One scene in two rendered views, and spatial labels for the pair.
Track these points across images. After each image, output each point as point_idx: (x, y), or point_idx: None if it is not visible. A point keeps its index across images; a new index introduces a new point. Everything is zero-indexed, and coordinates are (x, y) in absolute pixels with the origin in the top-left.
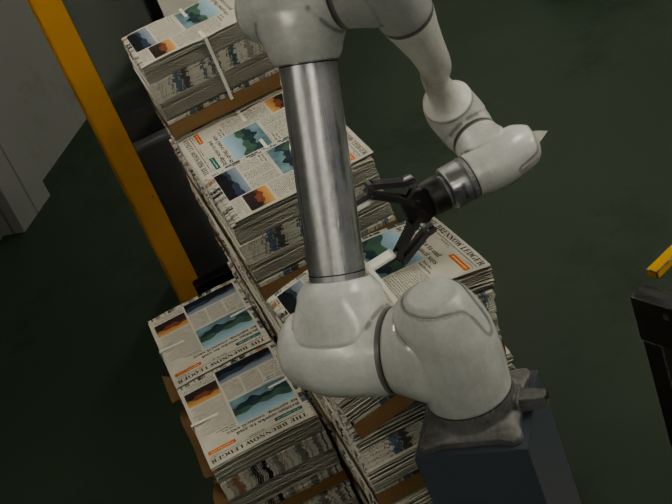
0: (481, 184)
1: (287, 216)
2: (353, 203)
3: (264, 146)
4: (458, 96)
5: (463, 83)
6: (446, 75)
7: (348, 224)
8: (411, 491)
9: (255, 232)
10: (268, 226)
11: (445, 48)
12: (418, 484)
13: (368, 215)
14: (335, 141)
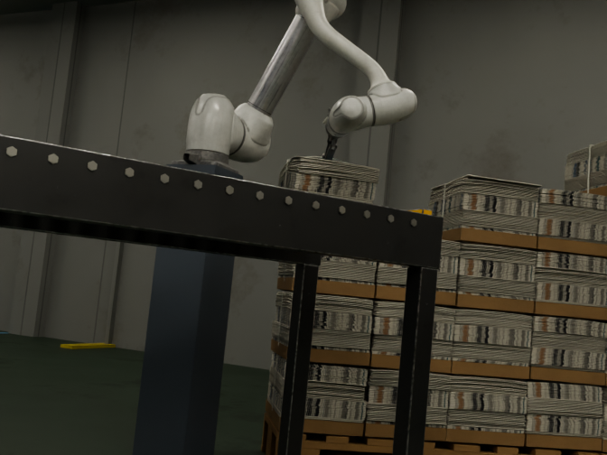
0: (329, 118)
1: (441, 197)
2: (267, 76)
3: None
4: (373, 82)
5: (387, 80)
6: (320, 38)
7: (260, 82)
8: (279, 288)
9: (434, 199)
10: (436, 199)
11: (312, 17)
12: (280, 285)
13: (457, 218)
14: (278, 48)
